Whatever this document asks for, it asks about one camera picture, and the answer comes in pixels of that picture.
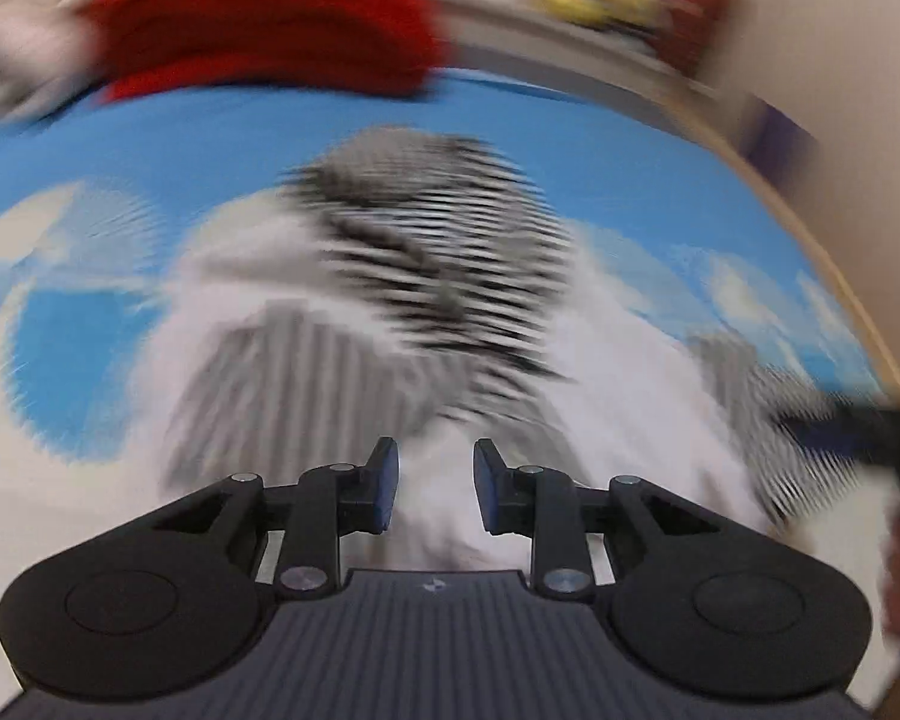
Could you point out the blue white bed sheet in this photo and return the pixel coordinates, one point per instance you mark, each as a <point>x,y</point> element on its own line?
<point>99,207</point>

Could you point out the red folded blanket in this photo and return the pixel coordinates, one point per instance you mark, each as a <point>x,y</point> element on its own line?
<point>381,47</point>

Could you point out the wooden bed frame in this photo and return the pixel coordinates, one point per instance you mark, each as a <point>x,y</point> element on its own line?
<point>866,328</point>

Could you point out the black white striped hoodie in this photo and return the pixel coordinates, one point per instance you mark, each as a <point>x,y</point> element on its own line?
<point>417,286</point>

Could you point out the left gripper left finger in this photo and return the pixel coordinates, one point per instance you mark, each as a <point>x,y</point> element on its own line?
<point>327,503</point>

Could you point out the dark red plush cushion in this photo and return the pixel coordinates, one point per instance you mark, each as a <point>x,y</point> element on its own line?
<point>688,31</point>

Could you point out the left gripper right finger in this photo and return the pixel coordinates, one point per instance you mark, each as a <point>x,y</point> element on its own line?
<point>559,516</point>

